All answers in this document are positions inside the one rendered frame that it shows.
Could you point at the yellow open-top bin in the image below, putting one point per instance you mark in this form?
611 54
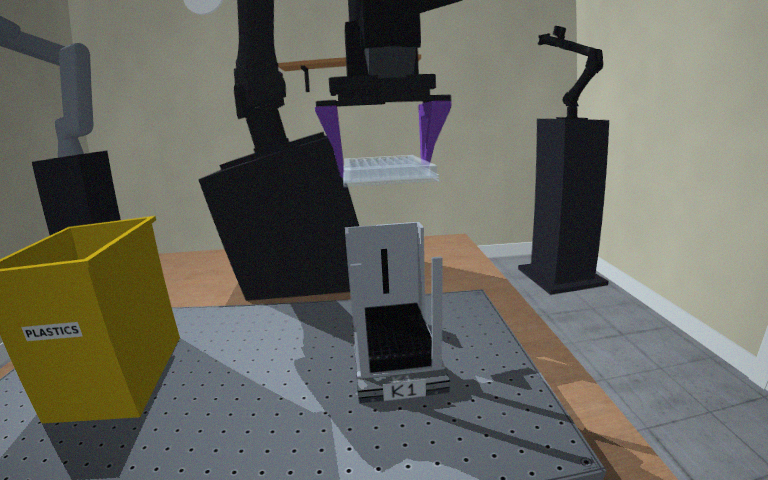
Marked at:
90 338

